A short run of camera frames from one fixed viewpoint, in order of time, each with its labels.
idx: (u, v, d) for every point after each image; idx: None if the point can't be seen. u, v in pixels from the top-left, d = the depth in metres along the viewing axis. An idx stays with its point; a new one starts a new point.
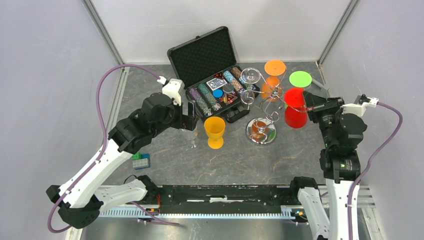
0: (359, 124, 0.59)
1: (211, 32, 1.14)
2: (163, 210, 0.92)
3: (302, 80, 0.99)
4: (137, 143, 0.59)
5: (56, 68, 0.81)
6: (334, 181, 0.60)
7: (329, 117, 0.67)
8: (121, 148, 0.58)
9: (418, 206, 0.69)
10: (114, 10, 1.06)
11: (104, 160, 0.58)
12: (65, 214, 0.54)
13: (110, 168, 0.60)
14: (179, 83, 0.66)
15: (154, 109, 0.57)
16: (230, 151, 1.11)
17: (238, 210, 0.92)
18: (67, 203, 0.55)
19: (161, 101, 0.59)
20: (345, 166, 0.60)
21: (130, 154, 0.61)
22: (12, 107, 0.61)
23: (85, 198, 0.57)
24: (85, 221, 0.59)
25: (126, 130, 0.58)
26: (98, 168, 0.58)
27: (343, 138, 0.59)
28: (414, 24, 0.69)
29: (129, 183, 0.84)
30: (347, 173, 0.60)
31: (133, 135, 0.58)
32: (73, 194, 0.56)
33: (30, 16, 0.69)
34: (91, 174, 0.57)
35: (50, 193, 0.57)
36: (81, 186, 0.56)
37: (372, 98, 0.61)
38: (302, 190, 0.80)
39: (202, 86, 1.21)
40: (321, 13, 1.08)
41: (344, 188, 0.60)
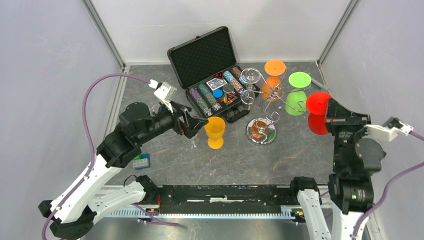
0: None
1: (211, 32, 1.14)
2: (163, 210, 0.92)
3: (302, 81, 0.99)
4: (125, 158, 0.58)
5: (56, 68, 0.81)
6: (343, 211, 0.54)
7: (346, 134, 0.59)
8: (109, 164, 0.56)
9: (418, 206, 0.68)
10: (114, 10, 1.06)
11: (93, 175, 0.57)
12: (57, 230, 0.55)
13: (101, 182, 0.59)
14: (167, 89, 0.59)
15: (131, 124, 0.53)
16: (230, 151, 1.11)
17: (238, 210, 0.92)
18: (58, 219, 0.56)
19: (134, 116, 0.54)
20: (356, 197, 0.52)
21: (119, 169, 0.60)
22: (12, 107, 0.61)
23: (76, 214, 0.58)
24: (78, 233, 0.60)
25: (114, 145, 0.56)
26: (87, 184, 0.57)
27: (358, 167, 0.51)
28: (414, 24, 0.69)
29: (128, 186, 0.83)
30: (357, 203, 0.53)
31: (123, 149, 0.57)
32: (62, 210, 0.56)
33: (30, 16, 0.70)
34: (80, 191, 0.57)
35: (41, 208, 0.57)
36: (71, 202, 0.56)
37: (404, 125, 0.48)
38: (302, 192, 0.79)
39: (202, 86, 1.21)
40: (321, 14, 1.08)
41: (352, 217, 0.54)
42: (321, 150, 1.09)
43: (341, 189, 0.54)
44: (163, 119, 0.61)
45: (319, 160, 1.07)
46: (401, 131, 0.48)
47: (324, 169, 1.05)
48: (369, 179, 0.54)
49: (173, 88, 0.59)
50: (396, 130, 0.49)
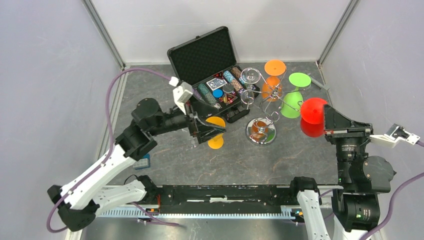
0: (386, 175, 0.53)
1: (211, 32, 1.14)
2: (163, 210, 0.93)
3: (301, 80, 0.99)
4: (141, 151, 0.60)
5: (56, 68, 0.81)
6: (345, 228, 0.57)
7: (351, 148, 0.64)
8: (128, 153, 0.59)
9: (418, 206, 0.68)
10: (114, 10, 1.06)
11: (109, 163, 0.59)
12: (64, 215, 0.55)
13: (114, 172, 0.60)
14: (181, 91, 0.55)
15: (142, 122, 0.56)
16: (230, 151, 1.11)
17: (238, 210, 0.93)
18: (67, 204, 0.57)
19: (146, 114, 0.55)
20: (361, 216, 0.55)
21: (134, 161, 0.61)
22: (12, 107, 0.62)
23: (85, 201, 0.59)
24: (80, 225, 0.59)
25: (132, 137, 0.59)
26: (102, 171, 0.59)
27: (365, 186, 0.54)
28: (414, 24, 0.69)
29: (129, 184, 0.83)
30: (364, 220, 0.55)
31: (140, 143, 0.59)
32: (74, 195, 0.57)
33: (30, 16, 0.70)
34: (95, 177, 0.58)
35: (52, 192, 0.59)
36: (84, 188, 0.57)
37: (410, 134, 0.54)
38: (302, 193, 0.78)
39: (202, 86, 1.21)
40: (321, 14, 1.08)
41: (356, 237, 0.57)
42: (321, 150, 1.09)
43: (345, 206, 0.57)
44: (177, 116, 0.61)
45: (319, 160, 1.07)
46: (407, 141, 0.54)
47: (324, 169, 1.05)
48: (375, 196, 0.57)
49: (187, 91, 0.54)
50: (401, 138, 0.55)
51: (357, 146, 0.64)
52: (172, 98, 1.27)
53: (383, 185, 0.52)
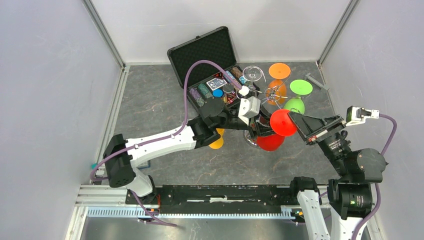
0: (378, 165, 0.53)
1: (211, 32, 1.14)
2: (163, 210, 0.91)
3: (303, 88, 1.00)
4: (205, 141, 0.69)
5: (56, 68, 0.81)
6: (341, 216, 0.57)
7: (336, 144, 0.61)
8: (196, 137, 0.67)
9: (417, 206, 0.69)
10: (114, 9, 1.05)
11: (178, 138, 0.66)
12: (122, 165, 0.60)
13: (175, 148, 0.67)
14: (247, 110, 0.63)
15: (207, 118, 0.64)
16: (230, 151, 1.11)
17: (238, 210, 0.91)
18: (129, 156, 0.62)
19: (212, 111, 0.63)
20: (355, 203, 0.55)
21: (193, 146, 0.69)
22: (12, 106, 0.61)
23: (140, 160, 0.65)
24: (120, 182, 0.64)
25: (200, 128, 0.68)
26: (170, 141, 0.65)
27: (358, 177, 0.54)
28: (415, 24, 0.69)
29: (145, 175, 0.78)
30: (358, 207, 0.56)
31: (207, 135, 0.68)
32: (138, 150, 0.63)
33: (31, 17, 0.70)
34: (160, 143, 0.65)
35: (118, 140, 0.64)
36: (148, 148, 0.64)
37: (373, 111, 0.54)
38: (302, 193, 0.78)
39: (202, 86, 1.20)
40: (321, 13, 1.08)
41: (352, 224, 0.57)
42: (321, 150, 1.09)
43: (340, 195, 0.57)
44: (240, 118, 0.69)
45: (319, 160, 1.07)
46: (372, 117, 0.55)
47: (324, 169, 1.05)
48: (369, 185, 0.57)
49: (253, 111, 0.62)
50: (370, 118, 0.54)
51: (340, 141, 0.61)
52: (172, 98, 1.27)
53: (375, 176, 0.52)
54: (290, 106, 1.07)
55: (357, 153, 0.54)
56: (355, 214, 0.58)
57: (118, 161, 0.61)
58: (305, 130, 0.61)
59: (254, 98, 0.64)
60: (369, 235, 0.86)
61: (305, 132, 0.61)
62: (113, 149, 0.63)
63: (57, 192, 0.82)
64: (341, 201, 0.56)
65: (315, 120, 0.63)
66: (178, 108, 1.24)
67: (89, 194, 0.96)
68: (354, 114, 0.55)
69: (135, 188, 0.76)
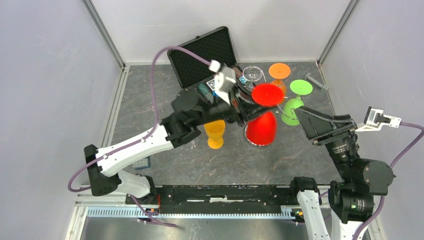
0: (386, 178, 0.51)
1: (211, 32, 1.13)
2: (163, 211, 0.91)
3: (303, 88, 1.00)
4: (184, 139, 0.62)
5: (56, 68, 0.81)
6: (341, 220, 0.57)
7: (343, 149, 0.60)
8: (170, 137, 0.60)
9: (418, 207, 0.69)
10: (114, 10, 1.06)
11: (149, 141, 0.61)
12: (94, 176, 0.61)
13: (150, 151, 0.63)
14: (222, 80, 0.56)
15: (180, 113, 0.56)
16: (230, 151, 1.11)
17: (238, 210, 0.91)
18: (99, 167, 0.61)
19: (184, 105, 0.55)
20: (356, 207, 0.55)
21: (172, 146, 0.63)
22: (12, 106, 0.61)
23: (115, 169, 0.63)
24: (102, 189, 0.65)
25: (177, 124, 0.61)
26: (140, 146, 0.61)
27: (362, 188, 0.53)
28: (415, 24, 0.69)
29: (139, 176, 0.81)
30: (357, 212, 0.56)
31: (183, 132, 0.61)
32: (106, 160, 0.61)
33: (31, 17, 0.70)
34: (131, 149, 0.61)
35: (87, 152, 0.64)
36: (118, 157, 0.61)
37: (393, 119, 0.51)
38: (302, 193, 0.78)
39: (202, 86, 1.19)
40: (321, 14, 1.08)
41: (352, 227, 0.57)
42: (321, 150, 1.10)
43: (341, 200, 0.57)
44: (222, 105, 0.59)
45: (319, 160, 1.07)
46: (390, 125, 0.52)
47: (324, 169, 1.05)
48: None
49: (227, 80, 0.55)
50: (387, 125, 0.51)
51: (349, 145, 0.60)
52: (172, 98, 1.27)
53: (380, 189, 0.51)
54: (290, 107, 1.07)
55: (364, 166, 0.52)
56: (355, 217, 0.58)
57: (90, 172, 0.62)
58: (311, 132, 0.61)
59: (227, 70, 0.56)
60: (369, 235, 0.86)
61: (309, 134, 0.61)
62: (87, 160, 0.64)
63: (57, 192, 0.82)
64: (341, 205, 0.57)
65: (323, 122, 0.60)
66: None
67: (89, 194, 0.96)
68: (370, 119, 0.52)
69: (129, 191, 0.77)
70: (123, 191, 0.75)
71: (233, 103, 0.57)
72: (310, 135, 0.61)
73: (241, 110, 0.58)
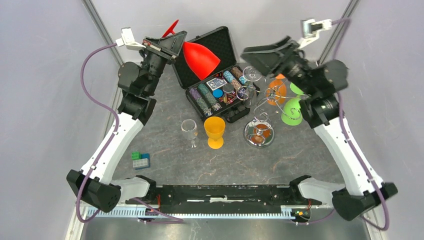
0: (341, 72, 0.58)
1: (211, 32, 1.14)
2: (163, 210, 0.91)
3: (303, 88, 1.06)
4: (148, 113, 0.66)
5: (56, 68, 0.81)
6: (324, 124, 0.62)
7: (296, 67, 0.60)
8: (136, 116, 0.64)
9: (418, 207, 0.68)
10: (114, 10, 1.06)
11: (122, 130, 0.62)
12: (96, 188, 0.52)
13: (128, 139, 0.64)
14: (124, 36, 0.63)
15: (132, 86, 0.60)
16: (230, 151, 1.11)
17: (238, 210, 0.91)
18: (95, 179, 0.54)
19: (130, 76, 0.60)
20: (326, 106, 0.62)
21: (141, 125, 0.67)
22: (12, 106, 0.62)
23: (109, 174, 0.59)
24: (109, 203, 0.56)
25: (134, 102, 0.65)
26: (117, 139, 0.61)
27: (327, 90, 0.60)
28: (415, 24, 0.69)
29: (131, 178, 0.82)
30: (330, 112, 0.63)
31: (142, 105, 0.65)
32: (98, 169, 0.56)
33: (31, 17, 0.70)
34: (113, 146, 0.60)
35: (72, 176, 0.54)
36: (105, 159, 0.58)
37: (323, 22, 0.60)
38: (302, 184, 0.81)
39: (202, 86, 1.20)
40: (321, 13, 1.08)
41: (336, 127, 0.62)
42: (321, 150, 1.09)
43: (315, 110, 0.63)
44: (154, 60, 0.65)
45: (319, 160, 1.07)
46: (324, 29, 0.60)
47: (324, 169, 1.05)
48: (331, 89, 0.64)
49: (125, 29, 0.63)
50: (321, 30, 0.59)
51: (299, 62, 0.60)
52: (172, 98, 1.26)
53: (342, 83, 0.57)
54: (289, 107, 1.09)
55: (323, 69, 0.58)
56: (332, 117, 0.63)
57: (89, 189, 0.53)
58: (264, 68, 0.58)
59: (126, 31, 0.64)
60: (369, 235, 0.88)
61: (263, 72, 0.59)
62: (75, 184, 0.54)
63: (57, 191, 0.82)
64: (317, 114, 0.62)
65: (270, 55, 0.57)
66: (178, 108, 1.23)
67: None
68: (306, 30, 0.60)
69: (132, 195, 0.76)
70: (128, 197, 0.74)
71: (145, 42, 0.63)
72: (264, 72, 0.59)
73: (159, 46, 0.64)
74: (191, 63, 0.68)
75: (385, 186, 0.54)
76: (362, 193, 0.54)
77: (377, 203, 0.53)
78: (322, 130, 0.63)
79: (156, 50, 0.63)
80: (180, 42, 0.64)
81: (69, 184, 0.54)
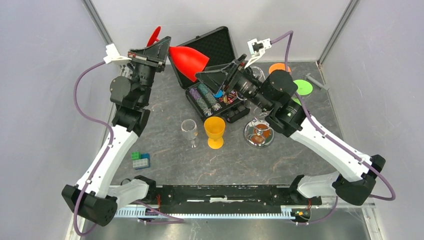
0: (286, 77, 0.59)
1: (211, 32, 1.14)
2: (163, 210, 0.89)
3: (303, 88, 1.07)
4: (143, 123, 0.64)
5: (56, 69, 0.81)
6: (298, 129, 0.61)
7: (247, 83, 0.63)
8: (131, 127, 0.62)
9: (418, 207, 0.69)
10: (113, 9, 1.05)
11: (117, 143, 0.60)
12: (92, 202, 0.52)
13: (123, 151, 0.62)
14: (109, 51, 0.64)
15: (125, 100, 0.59)
16: (230, 151, 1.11)
17: (238, 210, 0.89)
18: (91, 194, 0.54)
19: (123, 91, 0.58)
20: (291, 113, 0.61)
21: (136, 136, 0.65)
22: (11, 106, 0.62)
23: (104, 188, 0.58)
24: (106, 216, 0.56)
25: (128, 114, 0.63)
26: (112, 152, 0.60)
27: (284, 98, 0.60)
28: (415, 24, 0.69)
29: (129, 182, 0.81)
30: (297, 117, 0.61)
31: (135, 117, 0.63)
32: (93, 183, 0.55)
33: (30, 17, 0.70)
34: (108, 159, 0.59)
35: (67, 191, 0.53)
36: (101, 173, 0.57)
37: (263, 41, 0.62)
38: (302, 185, 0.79)
39: (202, 86, 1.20)
40: (321, 13, 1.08)
41: (310, 128, 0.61)
42: None
43: (284, 121, 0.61)
44: (143, 70, 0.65)
45: (319, 160, 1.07)
46: (265, 48, 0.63)
47: (324, 169, 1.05)
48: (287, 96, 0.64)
49: (110, 45, 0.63)
50: (263, 49, 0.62)
51: (247, 78, 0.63)
52: (172, 98, 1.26)
53: (291, 86, 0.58)
54: None
55: (270, 82, 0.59)
56: (301, 120, 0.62)
57: (85, 205, 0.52)
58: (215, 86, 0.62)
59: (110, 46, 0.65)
60: (369, 235, 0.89)
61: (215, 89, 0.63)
62: (71, 200, 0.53)
63: (57, 192, 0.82)
64: (287, 124, 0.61)
65: (218, 74, 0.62)
66: (178, 108, 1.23)
67: None
68: (251, 49, 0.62)
69: (130, 200, 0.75)
70: (127, 203, 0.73)
71: (130, 54, 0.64)
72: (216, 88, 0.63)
73: (144, 56, 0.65)
74: (181, 66, 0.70)
75: (374, 161, 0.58)
76: (360, 177, 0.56)
77: (374, 178, 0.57)
78: (297, 135, 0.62)
79: (142, 60, 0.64)
80: (166, 48, 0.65)
81: (65, 200, 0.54)
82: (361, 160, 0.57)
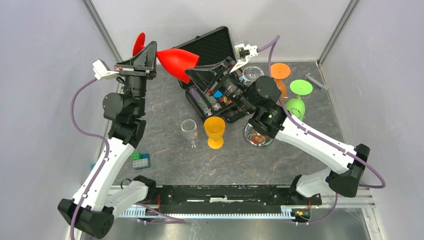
0: (270, 84, 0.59)
1: (211, 32, 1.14)
2: (163, 210, 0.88)
3: (303, 89, 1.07)
4: (138, 133, 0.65)
5: (56, 69, 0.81)
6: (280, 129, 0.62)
7: (233, 86, 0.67)
8: (126, 140, 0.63)
9: (418, 207, 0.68)
10: (113, 9, 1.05)
11: (113, 156, 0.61)
12: (88, 216, 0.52)
13: (119, 164, 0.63)
14: (97, 68, 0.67)
15: (119, 116, 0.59)
16: (230, 151, 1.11)
17: (238, 210, 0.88)
18: (87, 208, 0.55)
19: (115, 107, 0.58)
20: (273, 115, 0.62)
21: (133, 148, 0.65)
22: (12, 106, 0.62)
23: (101, 201, 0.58)
24: (103, 229, 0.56)
25: (124, 127, 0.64)
26: (108, 165, 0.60)
27: (268, 103, 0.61)
28: (415, 23, 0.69)
29: (128, 186, 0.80)
30: (278, 118, 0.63)
31: (132, 129, 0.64)
32: (89, 197, 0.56)
33: (30, 17, 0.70)
34: (104, 172, 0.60)
35: (63, 205, 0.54)
36: (97, 187, 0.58)
37: (249, 49, 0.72)
38: (299, 186, 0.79)
39: None
40: (321, 13, 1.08)
41: (291, 126, 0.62)
42: None
43: (267, 124, 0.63)
44: (133, 82, 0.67)
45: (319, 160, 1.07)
46: (251, 55, 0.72)
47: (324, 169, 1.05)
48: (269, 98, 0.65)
49: (97, 62, 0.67)
50: (249, 55, 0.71)
51: (233, 81, 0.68)
52: (172, 98, 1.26)
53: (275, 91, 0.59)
54: (291, 107, 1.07)
55: (256, 90, 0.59)
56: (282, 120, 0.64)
57: (81, 219, 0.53)
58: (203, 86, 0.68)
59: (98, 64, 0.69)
60: (369, 235, 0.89)
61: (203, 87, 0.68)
62: (68, 215, 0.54)
63: (57, 192, 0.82)
64: (270, 126, 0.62)
65: (207, 72, 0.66)
66: (178, 108, 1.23)
67: None
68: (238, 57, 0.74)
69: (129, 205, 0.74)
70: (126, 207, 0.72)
71: (117, 68, 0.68)
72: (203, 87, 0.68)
73: (131, 67, 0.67)
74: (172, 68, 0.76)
75: (358, 150, 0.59)
76: (347, 168, 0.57)
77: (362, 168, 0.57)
78: (281, 136, 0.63)
79: (129, 71, 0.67)
80: (152, 54, 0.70)
81: (62, 214, 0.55)
82: (345, 150, 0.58)
